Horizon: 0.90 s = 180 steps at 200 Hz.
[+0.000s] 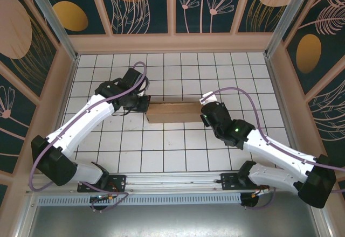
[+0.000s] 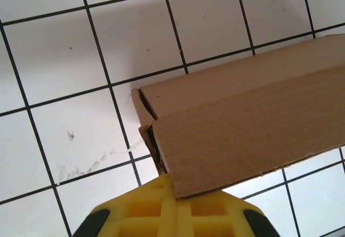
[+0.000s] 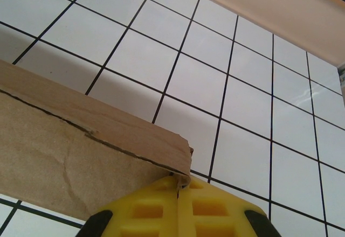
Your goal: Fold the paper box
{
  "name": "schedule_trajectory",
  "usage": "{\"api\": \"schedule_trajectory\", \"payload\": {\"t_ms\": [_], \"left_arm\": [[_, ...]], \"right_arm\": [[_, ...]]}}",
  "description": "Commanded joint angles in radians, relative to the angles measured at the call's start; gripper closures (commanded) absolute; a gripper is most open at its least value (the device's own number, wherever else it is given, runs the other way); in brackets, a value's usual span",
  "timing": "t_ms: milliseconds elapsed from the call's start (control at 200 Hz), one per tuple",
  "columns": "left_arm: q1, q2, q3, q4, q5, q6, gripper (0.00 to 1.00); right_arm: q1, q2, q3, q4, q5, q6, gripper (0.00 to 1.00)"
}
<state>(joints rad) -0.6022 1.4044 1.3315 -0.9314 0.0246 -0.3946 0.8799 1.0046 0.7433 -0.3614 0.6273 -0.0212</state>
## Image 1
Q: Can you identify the brown cardboard box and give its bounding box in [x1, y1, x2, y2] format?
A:
[145, 101, 205, 124]

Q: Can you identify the small controller board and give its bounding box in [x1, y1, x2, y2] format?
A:
[90, 194, 109, 203]

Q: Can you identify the grey metal sheet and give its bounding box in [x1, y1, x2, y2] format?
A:
[16, 191, 334, 237]

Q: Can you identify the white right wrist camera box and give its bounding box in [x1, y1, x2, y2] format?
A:
[198, 93, 217, 106]

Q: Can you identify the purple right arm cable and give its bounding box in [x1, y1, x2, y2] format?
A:
[207, 87, 345, 211]

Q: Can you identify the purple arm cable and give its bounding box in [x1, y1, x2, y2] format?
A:
[207, 87, 345, 211]
[29, 61, 148, 213]

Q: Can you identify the aluminium table side rail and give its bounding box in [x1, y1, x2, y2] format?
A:
[40, 54, 79, 173]
[264, 55, 305, 158]

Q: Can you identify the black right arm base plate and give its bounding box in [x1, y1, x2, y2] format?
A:
[220, 172, 270, 193]

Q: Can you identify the aluminium mounting rail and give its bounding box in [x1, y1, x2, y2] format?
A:
[25, 169, 320, 194]

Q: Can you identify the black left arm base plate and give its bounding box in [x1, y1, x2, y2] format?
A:
[77, 174, 127, 193]

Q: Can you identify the grey slotted cable duct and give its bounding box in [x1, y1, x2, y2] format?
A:
[36, 193, 243, 206]

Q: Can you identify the aluminium frame post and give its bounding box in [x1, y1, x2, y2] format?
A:
[22, 0, 79, 61]
[263, 0, 318, 59]

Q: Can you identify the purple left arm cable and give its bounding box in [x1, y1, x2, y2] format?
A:
[29, 61, 148, 213]

